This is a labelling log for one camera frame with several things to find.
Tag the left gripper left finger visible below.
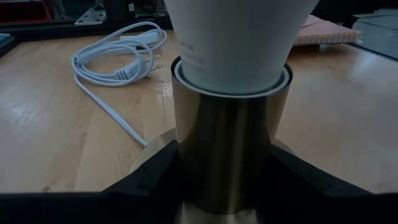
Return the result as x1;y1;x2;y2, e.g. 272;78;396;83
105;140;183;200

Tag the red storage bin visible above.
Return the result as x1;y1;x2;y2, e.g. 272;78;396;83
0;0;52;24

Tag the black calculator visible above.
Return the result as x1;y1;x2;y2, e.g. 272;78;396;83
0;32;16;57

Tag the white lamp power cord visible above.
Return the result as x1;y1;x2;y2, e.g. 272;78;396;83
70;21;168;147

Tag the white lightbulb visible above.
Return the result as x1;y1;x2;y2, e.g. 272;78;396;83
163;0;320;96

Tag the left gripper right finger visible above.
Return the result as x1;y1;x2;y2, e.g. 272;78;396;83
264;145;373;200

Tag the brass lamp base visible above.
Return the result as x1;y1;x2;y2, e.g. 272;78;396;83
129;55;295;224

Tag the pink spiral notebook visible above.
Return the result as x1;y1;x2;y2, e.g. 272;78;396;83
294;14;363;47

